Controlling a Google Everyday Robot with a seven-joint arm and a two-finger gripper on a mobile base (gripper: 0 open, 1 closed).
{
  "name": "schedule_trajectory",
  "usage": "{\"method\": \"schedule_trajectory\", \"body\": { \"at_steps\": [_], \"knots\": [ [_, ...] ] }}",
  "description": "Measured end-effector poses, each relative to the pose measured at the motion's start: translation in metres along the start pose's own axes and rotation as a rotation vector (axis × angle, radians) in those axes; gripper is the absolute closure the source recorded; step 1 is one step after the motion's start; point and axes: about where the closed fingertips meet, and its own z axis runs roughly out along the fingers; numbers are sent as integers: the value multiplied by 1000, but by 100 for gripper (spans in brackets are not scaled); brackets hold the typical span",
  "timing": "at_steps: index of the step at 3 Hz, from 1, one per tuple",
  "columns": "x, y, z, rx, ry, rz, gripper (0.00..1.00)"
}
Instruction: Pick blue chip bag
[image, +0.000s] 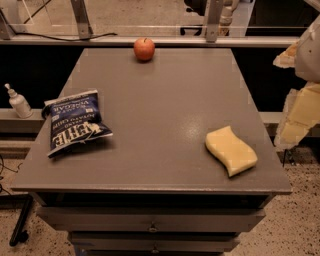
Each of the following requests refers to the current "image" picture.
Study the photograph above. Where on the red apple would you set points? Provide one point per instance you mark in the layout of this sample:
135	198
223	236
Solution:
144	49

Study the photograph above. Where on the blue potato chip bag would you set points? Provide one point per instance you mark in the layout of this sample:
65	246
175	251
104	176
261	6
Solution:
74	119

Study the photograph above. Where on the metal frame post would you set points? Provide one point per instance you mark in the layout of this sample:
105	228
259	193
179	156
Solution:
83	25
213	19

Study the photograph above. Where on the grey drawer cabinet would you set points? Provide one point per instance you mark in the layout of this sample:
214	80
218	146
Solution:
153	188

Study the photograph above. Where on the metal frame post left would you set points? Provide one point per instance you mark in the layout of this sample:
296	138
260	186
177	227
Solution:
83	25

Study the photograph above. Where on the metal frame post right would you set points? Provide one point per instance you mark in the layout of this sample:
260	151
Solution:
213	19

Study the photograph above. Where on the white pump bottle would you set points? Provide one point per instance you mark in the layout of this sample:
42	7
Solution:
19	103

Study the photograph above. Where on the yellow wavy sponge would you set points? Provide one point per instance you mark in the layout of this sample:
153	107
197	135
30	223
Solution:
235	154

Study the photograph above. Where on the black stand leg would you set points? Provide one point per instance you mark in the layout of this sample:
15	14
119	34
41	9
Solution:
20	235

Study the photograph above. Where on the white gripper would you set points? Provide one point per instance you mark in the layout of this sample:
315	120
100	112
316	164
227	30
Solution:
310	55

